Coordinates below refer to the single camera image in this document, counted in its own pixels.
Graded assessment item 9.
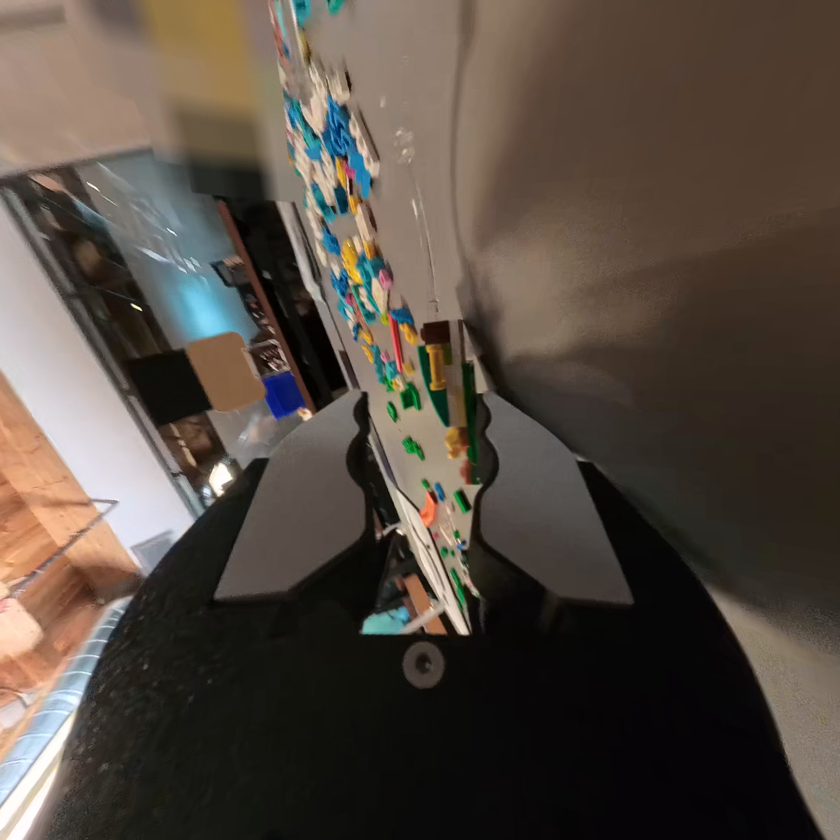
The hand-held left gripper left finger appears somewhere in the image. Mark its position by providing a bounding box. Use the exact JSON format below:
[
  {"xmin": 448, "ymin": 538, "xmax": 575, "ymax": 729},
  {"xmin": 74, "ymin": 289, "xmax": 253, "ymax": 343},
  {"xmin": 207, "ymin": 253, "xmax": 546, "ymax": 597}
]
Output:
[{"xmin": 213, "ymin": 392, "xmax": 385, "ymax": 603}]

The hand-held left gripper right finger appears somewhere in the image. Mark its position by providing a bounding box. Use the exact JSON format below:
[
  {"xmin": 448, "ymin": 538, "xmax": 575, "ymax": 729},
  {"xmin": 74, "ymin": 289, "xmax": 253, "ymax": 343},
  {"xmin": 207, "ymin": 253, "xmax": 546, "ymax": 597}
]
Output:
[{"xmin": 469, "ymin": 392, "xmax": 635, "ymax": 608}]

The green baseplate toy brick build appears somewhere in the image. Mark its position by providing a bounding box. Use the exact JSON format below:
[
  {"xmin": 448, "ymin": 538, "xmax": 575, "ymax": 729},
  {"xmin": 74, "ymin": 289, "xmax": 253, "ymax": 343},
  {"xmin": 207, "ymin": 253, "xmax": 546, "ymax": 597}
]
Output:
[{"xmin": 417, "ymin": 319, "xmax": 485, "ymax": 487}]

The grey desk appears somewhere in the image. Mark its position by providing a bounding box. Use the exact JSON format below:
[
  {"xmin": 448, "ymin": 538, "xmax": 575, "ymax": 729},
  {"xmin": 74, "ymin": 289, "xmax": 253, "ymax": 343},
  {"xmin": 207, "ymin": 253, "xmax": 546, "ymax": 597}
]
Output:
[{"xmin": 259, "ymin": 0, "xmax": 501, "ymax": 636}]

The blue storage bin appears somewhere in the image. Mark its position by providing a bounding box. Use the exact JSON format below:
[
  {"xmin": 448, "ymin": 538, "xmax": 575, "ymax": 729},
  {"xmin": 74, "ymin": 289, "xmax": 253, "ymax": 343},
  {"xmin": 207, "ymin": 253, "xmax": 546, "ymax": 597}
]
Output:
[{"xmin": 261, "ymin": 371, "xmax": 309, "ymax": 421}]

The brown cardboard panel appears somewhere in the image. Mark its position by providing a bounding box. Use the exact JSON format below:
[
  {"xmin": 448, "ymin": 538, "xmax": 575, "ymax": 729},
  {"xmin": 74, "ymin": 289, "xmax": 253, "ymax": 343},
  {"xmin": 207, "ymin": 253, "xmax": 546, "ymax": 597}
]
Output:
[{"xmin": 186, "ymin": 332, "xmax": 266, "ymax": 413}]

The black box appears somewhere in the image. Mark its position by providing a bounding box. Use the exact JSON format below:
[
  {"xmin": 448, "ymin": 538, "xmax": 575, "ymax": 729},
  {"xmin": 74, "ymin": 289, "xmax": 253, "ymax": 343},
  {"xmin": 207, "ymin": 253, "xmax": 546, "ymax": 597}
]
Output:
[{"xmin": 126, "ymin": 349, "xmax": 212, "ymax": 427}]

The wooden cabinet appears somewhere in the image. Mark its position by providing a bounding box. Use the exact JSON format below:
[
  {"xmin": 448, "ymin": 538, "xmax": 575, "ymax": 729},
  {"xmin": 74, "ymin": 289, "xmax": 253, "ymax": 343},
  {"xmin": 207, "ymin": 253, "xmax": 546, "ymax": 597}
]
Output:
[{"xmin": 0, "ymin": 371, "xmax": 142, "ymax": 657}]

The glass window pane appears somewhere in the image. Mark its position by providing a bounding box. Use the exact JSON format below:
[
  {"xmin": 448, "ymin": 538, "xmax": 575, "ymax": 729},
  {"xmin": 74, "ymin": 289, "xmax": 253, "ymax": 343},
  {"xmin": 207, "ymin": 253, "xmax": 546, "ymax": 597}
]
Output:
[{"xmin": 0, "ymin": 157, "xmax": 342, "ymax": 519}]

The pile of colourful toy bricks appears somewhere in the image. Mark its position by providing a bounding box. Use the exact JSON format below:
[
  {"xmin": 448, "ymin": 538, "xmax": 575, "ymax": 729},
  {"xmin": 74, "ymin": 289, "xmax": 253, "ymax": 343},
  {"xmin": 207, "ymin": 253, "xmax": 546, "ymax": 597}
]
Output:
[{"xmin": 270, "ymin": 0, "xmax": 421, "ymax": 395}]

